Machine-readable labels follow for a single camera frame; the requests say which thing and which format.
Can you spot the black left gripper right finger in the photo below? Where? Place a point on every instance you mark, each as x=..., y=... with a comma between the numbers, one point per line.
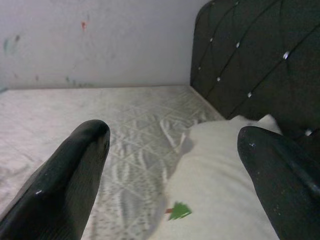
x=280, y=187

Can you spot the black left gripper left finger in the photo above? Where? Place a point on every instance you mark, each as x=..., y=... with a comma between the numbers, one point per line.
x=50, y=200

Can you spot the white pillow green tree print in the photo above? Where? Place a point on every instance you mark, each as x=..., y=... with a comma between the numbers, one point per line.
x=212, y=175

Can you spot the white quilted mattress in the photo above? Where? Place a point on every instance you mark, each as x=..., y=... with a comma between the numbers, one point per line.
x=137, y=125

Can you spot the dark tufted studded headboard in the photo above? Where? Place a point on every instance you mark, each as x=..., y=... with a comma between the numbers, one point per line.
x=262, y=62

